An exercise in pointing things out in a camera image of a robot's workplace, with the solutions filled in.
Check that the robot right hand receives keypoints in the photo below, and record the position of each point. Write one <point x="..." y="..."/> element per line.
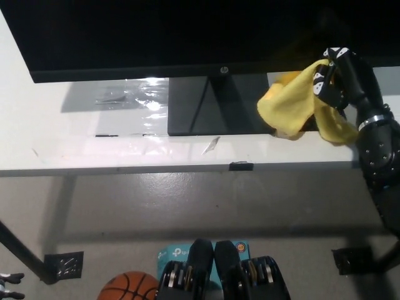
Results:
<point x="356" y="78"/>

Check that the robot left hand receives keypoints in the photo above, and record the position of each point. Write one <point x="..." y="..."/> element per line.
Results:
<point x="9" y="286"/>

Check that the yellow microfibre cloth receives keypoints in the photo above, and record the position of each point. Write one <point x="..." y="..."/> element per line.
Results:
<point x="287" y="100"/>

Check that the black tape on desk edge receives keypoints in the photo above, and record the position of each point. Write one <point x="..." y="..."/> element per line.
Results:
<point x="240" y="166"/>

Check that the black HP monitor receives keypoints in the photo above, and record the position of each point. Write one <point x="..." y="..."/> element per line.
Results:
<point x="156" y="31"/>

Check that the black floor tape patch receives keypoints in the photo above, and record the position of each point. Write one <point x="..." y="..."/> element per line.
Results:
<point x="65" y="264"/>
<point x="351" y="261"/>

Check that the orange basketball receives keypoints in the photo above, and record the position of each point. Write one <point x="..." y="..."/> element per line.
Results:
<point x="128" y="287"/>

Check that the clear tape scrap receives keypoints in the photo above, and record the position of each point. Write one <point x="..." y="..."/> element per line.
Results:
<point x="210" y="146"/>

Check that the teal tp-link box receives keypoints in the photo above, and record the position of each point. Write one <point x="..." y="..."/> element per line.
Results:
<point x="173" y="254"/>

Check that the thin black tape strip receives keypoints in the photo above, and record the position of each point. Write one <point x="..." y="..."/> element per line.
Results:
<point x="106" y="136"/>

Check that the clear plastic sheet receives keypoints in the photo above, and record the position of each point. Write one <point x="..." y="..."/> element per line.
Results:
<point x="150" y="106"/>

